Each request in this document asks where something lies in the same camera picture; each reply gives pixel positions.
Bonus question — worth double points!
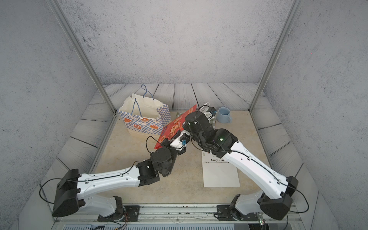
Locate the red paper gift bag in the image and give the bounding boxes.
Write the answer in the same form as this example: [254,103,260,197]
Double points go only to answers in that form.
[158,105,197,143]

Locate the white Happy Every Day bag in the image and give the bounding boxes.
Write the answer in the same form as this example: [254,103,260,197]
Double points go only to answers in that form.
[201,151,240,188]

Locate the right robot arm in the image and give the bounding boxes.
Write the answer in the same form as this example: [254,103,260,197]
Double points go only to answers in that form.
[183,111,299,220]

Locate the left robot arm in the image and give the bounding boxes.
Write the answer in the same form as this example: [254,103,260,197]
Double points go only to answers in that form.
[52,139,187,220]

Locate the blue checkered paper bag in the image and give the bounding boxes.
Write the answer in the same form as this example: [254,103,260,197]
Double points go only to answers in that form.
[117,84,172,136]

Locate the light blue mug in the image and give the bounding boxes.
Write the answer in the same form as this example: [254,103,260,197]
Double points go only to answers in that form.
[216,107,232,124]

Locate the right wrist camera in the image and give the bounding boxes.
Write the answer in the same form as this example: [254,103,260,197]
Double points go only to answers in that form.
[202,105,217,121]

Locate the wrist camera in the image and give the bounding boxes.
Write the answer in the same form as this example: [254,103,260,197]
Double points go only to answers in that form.
[202,105,217,121]
[170,130,191,151]

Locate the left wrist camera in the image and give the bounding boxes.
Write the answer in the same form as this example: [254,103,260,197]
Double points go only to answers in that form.
[170,130,191,151]

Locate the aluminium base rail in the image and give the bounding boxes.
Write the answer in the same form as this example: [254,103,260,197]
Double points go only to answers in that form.
[52,204,305,230]

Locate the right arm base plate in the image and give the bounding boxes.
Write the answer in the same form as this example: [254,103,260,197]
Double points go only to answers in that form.
[214,205,258,221]

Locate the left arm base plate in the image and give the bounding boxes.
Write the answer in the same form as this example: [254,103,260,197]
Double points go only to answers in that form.
[97,205,140,222]

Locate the right frame post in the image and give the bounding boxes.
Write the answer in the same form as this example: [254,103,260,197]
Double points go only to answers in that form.
[249,0,303,113]

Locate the frame post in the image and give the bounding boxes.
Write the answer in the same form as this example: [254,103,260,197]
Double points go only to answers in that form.
[47,0,117,114]
[249,0,303,113]

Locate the left frame post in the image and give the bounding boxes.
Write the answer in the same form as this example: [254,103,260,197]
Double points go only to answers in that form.
[47,0,117,114]

